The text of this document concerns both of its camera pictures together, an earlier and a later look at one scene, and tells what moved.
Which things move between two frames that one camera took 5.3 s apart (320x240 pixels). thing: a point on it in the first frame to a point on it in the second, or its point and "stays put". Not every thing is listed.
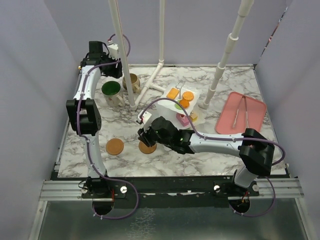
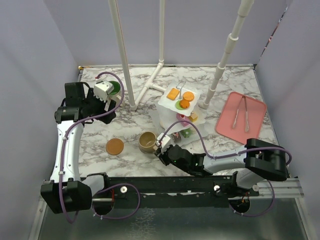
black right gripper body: [149, 137] to [164, 156]
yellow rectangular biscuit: [173, 93] stays put
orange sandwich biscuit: [188, 95] stays put
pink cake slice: [183, 118] stays put
